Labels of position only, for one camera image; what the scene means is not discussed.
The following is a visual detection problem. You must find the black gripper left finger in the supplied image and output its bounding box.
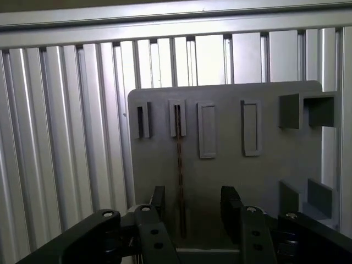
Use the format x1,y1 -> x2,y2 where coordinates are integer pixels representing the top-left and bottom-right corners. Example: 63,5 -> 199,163
16,185 -> 181,264

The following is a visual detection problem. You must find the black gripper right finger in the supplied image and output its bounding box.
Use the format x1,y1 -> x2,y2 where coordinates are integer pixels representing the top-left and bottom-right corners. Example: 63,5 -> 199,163
221,185 -> 352,264

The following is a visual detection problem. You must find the RAM stick with blue label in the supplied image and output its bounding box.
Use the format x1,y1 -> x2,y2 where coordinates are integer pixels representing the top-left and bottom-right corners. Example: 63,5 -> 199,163
174,106 -> 188,239

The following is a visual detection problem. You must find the grey parts rack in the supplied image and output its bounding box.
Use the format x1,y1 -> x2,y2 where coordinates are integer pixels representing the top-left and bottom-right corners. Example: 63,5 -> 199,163
126,80 -> 339,264

